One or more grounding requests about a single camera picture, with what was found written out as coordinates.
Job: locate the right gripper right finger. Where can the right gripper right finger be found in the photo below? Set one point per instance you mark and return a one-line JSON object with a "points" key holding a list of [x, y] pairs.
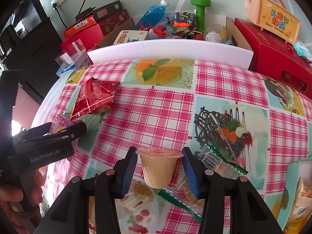
{"points": [[248, 211]]}

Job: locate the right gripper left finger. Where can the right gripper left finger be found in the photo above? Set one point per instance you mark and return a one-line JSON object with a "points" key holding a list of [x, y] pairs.
{"points": [[69, 212]]}

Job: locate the pink fruit snack packet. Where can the pink fruit snack packet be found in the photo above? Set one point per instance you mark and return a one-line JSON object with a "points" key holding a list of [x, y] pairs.
{"points": [[61, 122]]}

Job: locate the yellow jelly cup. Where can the yellow jelly cup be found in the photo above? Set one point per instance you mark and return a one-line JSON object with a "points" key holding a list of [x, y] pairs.
{"points": [[158, 165]]}

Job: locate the orange barcode bread packet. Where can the orange barcode bread packet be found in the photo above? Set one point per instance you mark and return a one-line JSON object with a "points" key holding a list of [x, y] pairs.
{"points": [[301, 208]]}

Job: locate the left hand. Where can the left hand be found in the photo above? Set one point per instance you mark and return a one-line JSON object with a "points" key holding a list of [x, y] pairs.
{"points": [[10, 193]]}

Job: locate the clear packet with green edges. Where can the clear packet with green edges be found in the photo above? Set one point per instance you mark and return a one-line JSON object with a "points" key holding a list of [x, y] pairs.
{"points": [[213, 160]]}

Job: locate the white tray with teal rim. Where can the white tray with teal rim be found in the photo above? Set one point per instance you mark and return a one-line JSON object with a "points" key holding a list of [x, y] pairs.
{"points": [[301, 168]]}

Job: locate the red triangular snack packet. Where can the red triangular snack packet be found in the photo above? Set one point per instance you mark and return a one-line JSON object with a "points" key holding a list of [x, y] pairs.
{"points": [[95, 97]]}

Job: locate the clear plastic box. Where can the clear plastic box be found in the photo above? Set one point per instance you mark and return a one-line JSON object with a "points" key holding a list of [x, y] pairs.
{"points": [[74, 57]]}

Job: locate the black cabinet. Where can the black cabinet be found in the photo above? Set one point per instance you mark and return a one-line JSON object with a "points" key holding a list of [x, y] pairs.
{"points": [[30, 44]]}

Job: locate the large red box at left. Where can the large red box at left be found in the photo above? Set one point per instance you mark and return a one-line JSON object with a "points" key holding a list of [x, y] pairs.
{"points": [[89, 37]]}

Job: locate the orange red flat box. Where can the orange red flat box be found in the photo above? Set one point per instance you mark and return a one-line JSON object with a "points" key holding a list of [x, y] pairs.
{"points": [[79, 26]]}

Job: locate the white card game box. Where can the white card game box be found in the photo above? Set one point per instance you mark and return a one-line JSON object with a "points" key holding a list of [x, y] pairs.
{"points": [[127, 36]]}

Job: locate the large red gift box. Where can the large red gift box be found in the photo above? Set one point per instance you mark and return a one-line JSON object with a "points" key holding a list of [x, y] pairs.
{"points": [[275, 58]]}

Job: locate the white foam board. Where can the white foam board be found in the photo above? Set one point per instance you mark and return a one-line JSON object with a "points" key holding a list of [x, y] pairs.
{"points": [[175, 48]]}

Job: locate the light blue tissue pack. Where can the light blue tissue pack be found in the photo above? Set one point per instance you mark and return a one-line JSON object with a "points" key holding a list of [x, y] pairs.
{"points": [[302, 50]]}

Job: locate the blue water bottle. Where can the blue water bottle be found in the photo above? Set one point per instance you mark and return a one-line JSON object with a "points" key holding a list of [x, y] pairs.
{"points": [[152, 16]]}

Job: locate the clear plastic bottle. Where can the clear plastic bottle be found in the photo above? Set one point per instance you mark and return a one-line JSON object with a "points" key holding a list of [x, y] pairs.
{"points": [[215, 33]]}

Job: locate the orange handbag gift box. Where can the orange handbag gift box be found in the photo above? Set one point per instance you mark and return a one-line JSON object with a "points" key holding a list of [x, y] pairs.
{"points": [[273, 16]]}

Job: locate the green dumbbell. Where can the green dumbbell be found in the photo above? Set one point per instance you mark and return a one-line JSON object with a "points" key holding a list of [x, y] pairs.
{"points": [[200, 12]]}

